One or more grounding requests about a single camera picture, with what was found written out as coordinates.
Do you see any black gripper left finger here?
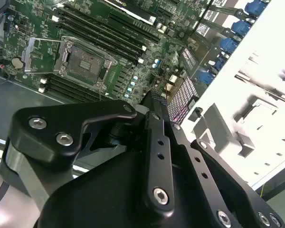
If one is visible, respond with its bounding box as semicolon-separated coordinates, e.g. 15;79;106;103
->
0;92;176;216

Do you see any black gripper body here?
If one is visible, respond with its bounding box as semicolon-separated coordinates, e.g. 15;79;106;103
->
37;144;212;228

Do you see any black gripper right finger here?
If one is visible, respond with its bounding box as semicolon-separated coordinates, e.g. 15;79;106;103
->
153;92;285;228

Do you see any metal socket cover frame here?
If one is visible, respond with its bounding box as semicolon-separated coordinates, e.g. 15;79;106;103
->
20;36;72;75

